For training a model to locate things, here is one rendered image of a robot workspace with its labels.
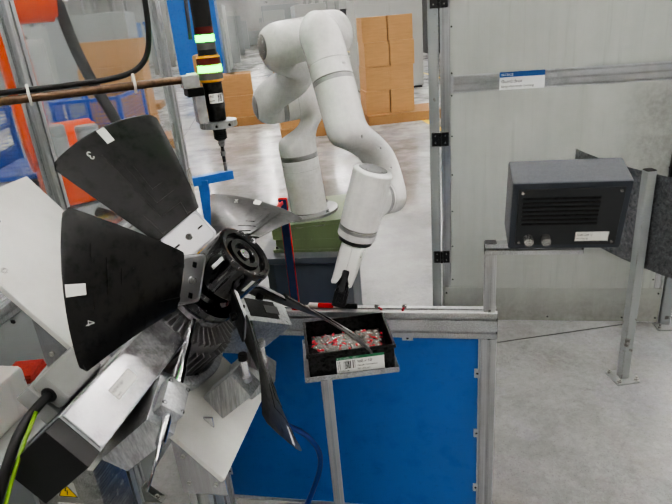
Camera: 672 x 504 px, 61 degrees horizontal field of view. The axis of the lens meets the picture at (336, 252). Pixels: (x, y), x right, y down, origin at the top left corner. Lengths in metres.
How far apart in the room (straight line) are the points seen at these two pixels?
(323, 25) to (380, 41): 7.99
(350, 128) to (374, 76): 8.06
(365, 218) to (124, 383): 0.56
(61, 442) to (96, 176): 0.48
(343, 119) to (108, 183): 0.47
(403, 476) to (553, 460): 0.71
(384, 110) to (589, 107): 6.64
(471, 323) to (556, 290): 1.66
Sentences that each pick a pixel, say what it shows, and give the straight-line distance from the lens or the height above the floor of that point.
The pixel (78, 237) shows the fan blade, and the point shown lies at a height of 1.36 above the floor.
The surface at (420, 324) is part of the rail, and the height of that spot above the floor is 0.82.
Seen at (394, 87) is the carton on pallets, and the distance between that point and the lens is 9.34.
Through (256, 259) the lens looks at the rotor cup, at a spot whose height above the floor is 1.20.
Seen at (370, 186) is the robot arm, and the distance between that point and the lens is 1.15.
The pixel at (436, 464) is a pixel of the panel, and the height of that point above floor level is 0.32.
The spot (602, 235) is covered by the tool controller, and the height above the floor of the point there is 1.08.
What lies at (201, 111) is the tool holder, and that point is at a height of 1.48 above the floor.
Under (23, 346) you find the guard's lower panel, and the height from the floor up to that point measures 0.86.
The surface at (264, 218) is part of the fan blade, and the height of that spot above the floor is 1.21.
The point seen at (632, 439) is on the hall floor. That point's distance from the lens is 2.60.
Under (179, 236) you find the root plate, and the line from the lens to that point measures 1.11.
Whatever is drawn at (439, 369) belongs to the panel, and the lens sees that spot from 1.67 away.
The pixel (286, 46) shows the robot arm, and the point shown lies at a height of 1.56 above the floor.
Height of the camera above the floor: 1.61
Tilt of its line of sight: 22 degrees down
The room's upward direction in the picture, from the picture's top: 5 degrees counter-clockwise
